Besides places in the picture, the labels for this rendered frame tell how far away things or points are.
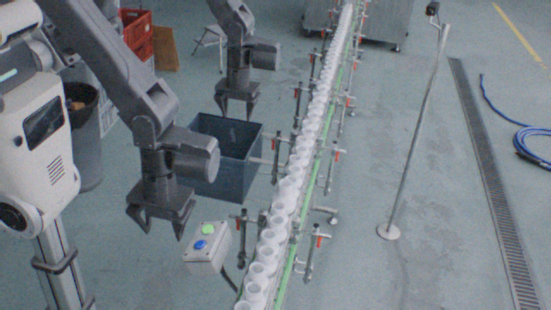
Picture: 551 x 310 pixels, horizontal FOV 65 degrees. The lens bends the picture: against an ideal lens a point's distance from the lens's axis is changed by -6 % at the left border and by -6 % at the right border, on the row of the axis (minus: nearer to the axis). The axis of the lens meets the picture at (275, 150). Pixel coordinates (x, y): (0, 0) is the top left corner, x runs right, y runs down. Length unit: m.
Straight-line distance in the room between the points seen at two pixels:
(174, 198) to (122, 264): 1.93
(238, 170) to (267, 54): 0.80
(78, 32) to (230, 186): 1.27
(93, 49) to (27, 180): 0.58
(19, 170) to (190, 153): 0.57
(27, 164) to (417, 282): 2.19
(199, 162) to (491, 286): 2.43
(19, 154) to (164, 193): 0.48
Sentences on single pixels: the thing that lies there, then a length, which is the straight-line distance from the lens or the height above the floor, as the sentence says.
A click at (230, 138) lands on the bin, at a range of 2.09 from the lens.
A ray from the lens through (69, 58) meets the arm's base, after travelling 1.31.
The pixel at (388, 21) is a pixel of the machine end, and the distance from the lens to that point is 5.85.
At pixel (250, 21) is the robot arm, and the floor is 1.63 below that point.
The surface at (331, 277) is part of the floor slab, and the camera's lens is 2.63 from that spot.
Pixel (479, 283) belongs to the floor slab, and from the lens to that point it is 2.92.
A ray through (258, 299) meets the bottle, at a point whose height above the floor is 1.15.
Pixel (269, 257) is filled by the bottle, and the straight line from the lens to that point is 1.09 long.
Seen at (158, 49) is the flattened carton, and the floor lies 0.24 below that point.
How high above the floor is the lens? 1.95
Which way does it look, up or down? 33 degrees down
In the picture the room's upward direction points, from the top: 5 degrees clockwise
